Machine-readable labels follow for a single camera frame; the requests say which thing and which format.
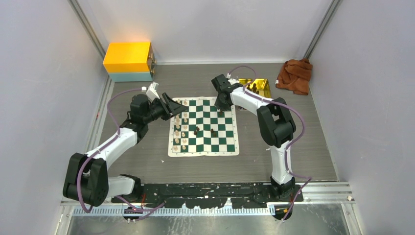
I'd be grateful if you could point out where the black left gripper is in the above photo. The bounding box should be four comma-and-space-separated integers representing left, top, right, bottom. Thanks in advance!
143, 93, 187, 123

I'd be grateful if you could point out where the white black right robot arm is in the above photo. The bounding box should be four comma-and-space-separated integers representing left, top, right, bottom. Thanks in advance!
211, 74, 296, 201

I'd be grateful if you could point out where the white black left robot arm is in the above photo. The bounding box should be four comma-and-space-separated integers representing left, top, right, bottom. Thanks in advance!
63, 93, 188, 212

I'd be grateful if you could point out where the green white chess mat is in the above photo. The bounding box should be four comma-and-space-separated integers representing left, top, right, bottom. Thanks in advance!
168, 96, 240, 158

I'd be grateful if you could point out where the gold metal tin tray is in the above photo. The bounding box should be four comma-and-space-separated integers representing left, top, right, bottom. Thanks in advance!
237, 79, 272, 111

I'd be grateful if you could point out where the yellow and teal box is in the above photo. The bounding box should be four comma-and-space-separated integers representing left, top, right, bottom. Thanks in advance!
103, 42, 157, 82

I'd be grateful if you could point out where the brown crumpled cloth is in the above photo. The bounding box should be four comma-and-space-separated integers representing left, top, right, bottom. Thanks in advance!
276, 58, 313, 95

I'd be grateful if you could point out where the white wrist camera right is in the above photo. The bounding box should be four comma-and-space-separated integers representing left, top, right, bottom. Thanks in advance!
226, 73, 239, 85

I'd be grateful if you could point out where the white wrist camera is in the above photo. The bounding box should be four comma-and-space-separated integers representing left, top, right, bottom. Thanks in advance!
141, 82, 160, 102
226, 73, 239, 85

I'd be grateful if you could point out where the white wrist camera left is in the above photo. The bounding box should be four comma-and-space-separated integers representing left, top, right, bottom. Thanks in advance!
141, 82, 160, 102

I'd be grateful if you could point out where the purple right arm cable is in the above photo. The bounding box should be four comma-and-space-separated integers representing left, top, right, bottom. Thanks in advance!
227, 65, 313, 221

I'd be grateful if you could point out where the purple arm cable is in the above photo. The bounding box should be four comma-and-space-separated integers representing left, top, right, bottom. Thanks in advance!
227, 65, 313, 221
77, 87, 166, 222

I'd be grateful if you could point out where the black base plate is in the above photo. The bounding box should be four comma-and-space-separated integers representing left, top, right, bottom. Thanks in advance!
122, 182, 300, 209

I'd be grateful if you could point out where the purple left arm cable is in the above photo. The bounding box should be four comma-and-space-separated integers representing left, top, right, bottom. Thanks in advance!
77, 87, 166, 222

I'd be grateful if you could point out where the aluminium frame rail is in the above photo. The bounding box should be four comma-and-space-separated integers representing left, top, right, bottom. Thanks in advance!
63, 182, 355, 220

